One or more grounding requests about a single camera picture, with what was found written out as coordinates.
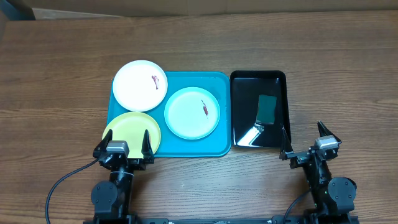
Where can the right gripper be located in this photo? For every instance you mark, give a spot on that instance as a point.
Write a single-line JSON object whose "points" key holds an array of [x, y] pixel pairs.
{"points": [[300, 157]]}

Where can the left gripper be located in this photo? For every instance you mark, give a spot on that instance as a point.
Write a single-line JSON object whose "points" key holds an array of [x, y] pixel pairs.
{"points": [[137, 164]]}

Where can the green yellow sponge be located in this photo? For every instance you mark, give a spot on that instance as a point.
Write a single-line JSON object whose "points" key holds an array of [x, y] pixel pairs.
{"points": [[266, 109]]}

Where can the white plate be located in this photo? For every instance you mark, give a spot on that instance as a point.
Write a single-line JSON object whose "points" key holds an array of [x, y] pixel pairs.
{"points": [[140, 85]]}

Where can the light blue plate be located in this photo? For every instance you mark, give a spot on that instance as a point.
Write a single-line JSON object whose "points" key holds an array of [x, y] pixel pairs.
{"points": [[192, 113]]}

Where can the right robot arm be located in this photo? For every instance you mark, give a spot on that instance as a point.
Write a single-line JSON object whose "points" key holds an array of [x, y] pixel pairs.
{"points": [[333, 196]]}

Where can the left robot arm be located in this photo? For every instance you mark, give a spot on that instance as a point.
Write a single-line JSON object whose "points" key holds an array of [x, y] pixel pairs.
{"points": [[111, 198]]}

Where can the black water tray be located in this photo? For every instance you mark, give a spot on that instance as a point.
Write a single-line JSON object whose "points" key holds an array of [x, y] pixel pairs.
{"points": [[246, 86]]}

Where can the teal plastic tray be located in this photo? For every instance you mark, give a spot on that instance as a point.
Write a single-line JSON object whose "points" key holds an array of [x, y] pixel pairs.
{"points": [[216, 144]]}

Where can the yellow plate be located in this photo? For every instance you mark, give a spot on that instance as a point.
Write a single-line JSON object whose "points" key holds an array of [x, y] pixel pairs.
{"points": [[130, 127]]}

